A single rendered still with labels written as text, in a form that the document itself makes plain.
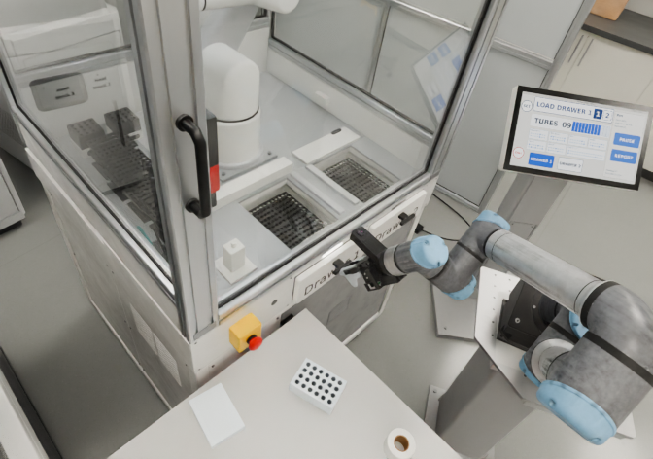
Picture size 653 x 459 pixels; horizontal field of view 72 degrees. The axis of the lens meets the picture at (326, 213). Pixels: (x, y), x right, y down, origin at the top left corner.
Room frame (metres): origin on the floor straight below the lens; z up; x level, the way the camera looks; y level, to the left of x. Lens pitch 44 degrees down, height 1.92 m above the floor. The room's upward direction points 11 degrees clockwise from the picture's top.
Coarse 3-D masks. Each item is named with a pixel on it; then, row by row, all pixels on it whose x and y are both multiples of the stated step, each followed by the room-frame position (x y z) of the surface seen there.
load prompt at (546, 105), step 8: (536, 96) 1.57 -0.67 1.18; (536, 104) 1.56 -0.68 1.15; (544, 104) 1.56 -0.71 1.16; (552, 104) 1.57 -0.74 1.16; (560, 104) 1.57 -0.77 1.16; (568, 104) 1.57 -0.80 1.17; (576, 104) 1.58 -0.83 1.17; (584, 104) 1.58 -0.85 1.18; (544, 112) 1.54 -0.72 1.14; (552, 112) 1.55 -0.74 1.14; (560, 112) 1.55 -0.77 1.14; (568, 112) 1.56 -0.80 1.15; (576, 112) 1.56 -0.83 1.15; (584, 112) 1.57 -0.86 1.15; (592, 112) 1.57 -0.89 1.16; (600, 112) 1.57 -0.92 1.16; (608, 112) 1.58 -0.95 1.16; (592, 120) 1.55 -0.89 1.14; (600, 120) 1.56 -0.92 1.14; (608, 120) 1.56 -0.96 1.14
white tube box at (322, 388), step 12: (300, 372) 0.55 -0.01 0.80; (312, 372) 0.56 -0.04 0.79; (324, 372) 0.57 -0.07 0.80; (300, 384) 0.52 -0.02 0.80; (312, 384) 0.54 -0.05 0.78; (324, 384) 0.54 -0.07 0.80; (336, 384) 0.54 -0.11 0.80; (300, 396) 0.51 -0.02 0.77; (312, 396) 0.50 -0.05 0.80; (324, 396) 0.51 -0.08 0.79; (336, 396) 0.51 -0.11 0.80; (324, 408) 0.48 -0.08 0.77
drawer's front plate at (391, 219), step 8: (424, 192) 1.22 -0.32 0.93; (408, 200) 1.16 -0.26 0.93; (416, 200) 1.18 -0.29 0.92; (400, 208) 1.11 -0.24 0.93; (408, 208) 1.15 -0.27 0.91; (416, 208) 1.19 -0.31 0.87; (384, 216) 1.06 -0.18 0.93; (392, 216) 1.07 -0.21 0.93; (376, 224) 1.02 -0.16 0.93; (384, 224) 1.04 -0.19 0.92; (392, 224) 1.08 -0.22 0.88; (376, 232) 1.01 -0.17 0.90; (392, 232) 1.10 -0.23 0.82
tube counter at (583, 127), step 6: (564, 120) 1.54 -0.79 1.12; (570, 120) 1.54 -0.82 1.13; (564, 126) 1.52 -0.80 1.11; (570, 126) 1.53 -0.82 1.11; (576, 126) 1.53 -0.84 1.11; (582, 126) 1.53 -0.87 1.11; (588, 126) 1.54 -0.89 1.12; (594, 126) 1.54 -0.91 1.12; (600, 126) 1.54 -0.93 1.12; (606, 126) 1.55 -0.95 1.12; (576, 132) 1.52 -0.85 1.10; (582, 132) 1.52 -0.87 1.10; (588, 132) 1.52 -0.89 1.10; (594, 132) 1.53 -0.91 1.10; (600, 132) 1.53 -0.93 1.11; (606, 132) 1.53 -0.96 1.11
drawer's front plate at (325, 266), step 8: (344, 248) 0.89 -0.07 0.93; (352, 248) 0.92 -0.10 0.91; (328, 256) 0.85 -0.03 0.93; (336, 256) 0.86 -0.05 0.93; (344, 256) 0.89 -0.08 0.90; (352, 256) 0.92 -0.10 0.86; (360, 256) 0.96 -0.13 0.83; (320, 264) 0.82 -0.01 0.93; (328, 264) 0.83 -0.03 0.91; (304, 272) 0.78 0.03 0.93; (312, 272) 0.78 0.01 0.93; (320, 272) 0.81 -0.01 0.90; (328, 272) 0.84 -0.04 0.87; (296, 280) 0.75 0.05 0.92; (304, 280) 0.76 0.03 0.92; (312, 280) 0.79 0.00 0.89; (320, 280) 0.81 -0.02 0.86; (328, 280) 0.85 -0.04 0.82; (296, 288) 0.75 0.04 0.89; (304, 288) 0.76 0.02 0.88; (312, 288) 0.79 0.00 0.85; (296, 296) 0.75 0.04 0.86; (304, 296) 0.77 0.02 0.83
